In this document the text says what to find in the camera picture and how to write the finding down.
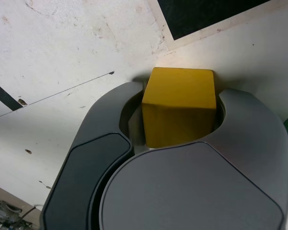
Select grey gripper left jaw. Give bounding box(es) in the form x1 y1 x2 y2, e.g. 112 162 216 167
39 81 146 230

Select yellow cube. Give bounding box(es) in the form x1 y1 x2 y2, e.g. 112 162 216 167
141 67 218 149

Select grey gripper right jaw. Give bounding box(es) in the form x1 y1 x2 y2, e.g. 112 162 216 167
92 88 288 230

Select black tape strip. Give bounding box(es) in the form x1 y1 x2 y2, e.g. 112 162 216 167
0 78 24 111

